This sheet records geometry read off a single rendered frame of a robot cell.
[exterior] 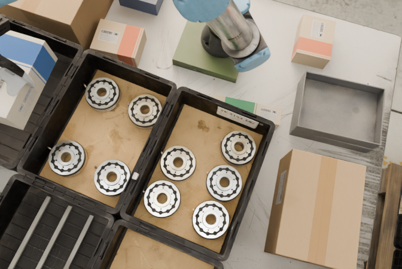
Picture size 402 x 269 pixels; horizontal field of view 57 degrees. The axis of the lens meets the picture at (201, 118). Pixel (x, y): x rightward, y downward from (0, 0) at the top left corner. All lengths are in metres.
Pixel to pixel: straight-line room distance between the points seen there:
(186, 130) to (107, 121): 0.24
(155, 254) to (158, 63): 0.66
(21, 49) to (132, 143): 0.41
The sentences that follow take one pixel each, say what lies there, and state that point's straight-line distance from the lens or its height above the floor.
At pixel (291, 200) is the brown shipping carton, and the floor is 0.86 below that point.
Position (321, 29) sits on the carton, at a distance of 1.42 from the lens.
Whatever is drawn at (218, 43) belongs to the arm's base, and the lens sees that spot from 1.29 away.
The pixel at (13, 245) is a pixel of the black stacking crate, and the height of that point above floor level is 0.83.
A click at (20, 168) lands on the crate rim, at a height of 0.93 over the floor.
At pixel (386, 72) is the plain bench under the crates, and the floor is 0.70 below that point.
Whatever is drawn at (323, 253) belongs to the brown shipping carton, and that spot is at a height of 0.86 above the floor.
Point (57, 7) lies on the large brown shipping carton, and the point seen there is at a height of 0.90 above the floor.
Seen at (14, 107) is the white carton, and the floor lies 1.13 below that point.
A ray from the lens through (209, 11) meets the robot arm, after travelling 0.80.
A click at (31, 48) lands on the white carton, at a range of 0.95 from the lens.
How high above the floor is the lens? 1.91
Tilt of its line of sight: 72 degrees down
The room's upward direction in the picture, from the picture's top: 7 degrees clockwise
